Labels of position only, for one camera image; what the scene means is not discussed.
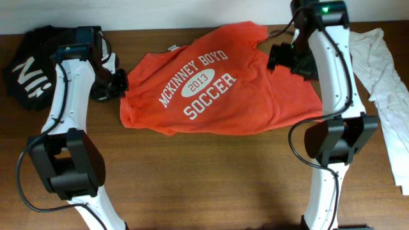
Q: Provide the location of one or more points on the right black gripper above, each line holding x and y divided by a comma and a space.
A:
278, 57

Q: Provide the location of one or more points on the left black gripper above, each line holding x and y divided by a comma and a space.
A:
123, 87

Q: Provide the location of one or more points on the red soccer t-shirt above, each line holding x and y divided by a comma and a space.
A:
219, 84

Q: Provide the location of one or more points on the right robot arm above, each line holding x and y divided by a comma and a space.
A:
320, 52

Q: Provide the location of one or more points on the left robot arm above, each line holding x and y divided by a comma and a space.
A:
65, 158

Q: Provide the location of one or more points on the white crumpled garment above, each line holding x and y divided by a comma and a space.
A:
373, 64

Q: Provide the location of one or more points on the black folded shirt white letters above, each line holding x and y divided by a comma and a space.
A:
30, 77

